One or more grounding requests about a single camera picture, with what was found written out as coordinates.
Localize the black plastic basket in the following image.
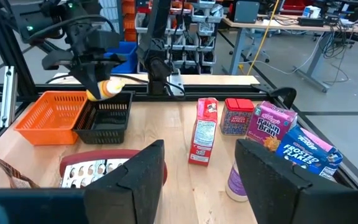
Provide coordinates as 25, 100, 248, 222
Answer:
72, 91, 134, 145

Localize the brown snack pouch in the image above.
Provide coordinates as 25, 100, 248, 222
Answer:
0, 144, 40, 189

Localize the blue Frosted Flakes box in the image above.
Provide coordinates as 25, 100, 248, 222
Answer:
275, 124, 344, 182

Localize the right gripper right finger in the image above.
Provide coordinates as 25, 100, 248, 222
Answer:
234, 138, 313, 224

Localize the silver frame bracket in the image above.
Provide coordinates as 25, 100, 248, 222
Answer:
0, 65, 19, 129

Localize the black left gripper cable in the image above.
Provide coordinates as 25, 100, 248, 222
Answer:
28, 14, 118, 45

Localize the red-framed metal box grater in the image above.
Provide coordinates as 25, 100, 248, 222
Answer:
58, 148, 168, 189

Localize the black workbench cable bundle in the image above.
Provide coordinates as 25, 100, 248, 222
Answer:
318, 17, 358, 86

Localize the orange plastic basket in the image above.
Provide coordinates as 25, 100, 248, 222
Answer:
13, 90, 88, 146

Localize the wooden-top workbench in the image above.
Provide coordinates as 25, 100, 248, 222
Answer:
221, 13, 358, 94

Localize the parts bin rack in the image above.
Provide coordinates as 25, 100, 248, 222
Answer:
121, 0, 225, 76

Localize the grey monitor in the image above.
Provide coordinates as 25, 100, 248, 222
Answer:
232, 0, 261, 24

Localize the yellow squeeze bottle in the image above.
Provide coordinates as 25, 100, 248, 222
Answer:
86, 77, 126, 102

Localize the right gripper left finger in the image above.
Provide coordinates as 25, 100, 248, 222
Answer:
83, 139, 168, 224

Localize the white box on workbench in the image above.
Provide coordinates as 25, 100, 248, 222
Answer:
301, 5, 322, 19

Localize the patterned spice tin red lid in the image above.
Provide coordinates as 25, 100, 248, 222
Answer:
219, 98, 255, 136

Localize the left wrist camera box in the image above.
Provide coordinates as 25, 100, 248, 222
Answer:
87, 29, 122, 51

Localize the blue storage bin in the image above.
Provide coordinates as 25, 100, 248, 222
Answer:
104, 40, 139, 75

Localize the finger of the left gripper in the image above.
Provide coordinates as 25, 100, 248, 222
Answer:
69, 66, 103, 101
96, 64, 114, 84

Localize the red Froot Loops box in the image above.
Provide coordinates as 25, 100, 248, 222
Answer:
188, 96, 219, 167

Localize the black-lidded purple-label spice shaker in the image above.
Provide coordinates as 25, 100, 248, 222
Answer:
225, 159, 249, 203

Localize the yellow power cable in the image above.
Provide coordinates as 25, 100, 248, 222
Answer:
246, 0, 281, 77

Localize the purple Raisin Bran box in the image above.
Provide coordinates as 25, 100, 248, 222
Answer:
245, 100, 299, 152

